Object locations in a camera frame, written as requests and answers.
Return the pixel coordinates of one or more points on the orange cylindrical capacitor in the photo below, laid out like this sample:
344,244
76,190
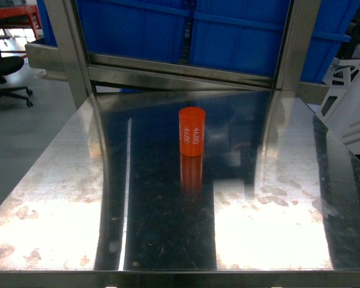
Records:
191,131

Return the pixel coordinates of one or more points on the blue plastic bin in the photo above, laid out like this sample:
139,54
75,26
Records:
242,36
153,30

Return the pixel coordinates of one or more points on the far left blue bin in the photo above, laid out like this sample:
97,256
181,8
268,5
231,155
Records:
48,34

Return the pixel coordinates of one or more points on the red metal table frame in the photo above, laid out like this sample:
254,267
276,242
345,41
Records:
21,16

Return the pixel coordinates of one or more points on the left blue plastic bin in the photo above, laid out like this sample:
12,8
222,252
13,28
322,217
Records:
153,30

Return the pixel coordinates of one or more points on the white robot base panel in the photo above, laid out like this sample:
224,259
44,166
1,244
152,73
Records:
340,110

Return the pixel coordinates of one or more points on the far right blue bin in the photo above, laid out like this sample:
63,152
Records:
333,20

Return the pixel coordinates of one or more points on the black office chair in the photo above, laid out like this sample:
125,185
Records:
10,65

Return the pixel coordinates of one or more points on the right blue plastic bin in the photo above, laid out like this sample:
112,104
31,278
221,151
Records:
242,36

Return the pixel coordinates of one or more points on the stainless steel rack frame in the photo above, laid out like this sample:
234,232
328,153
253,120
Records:
70,61

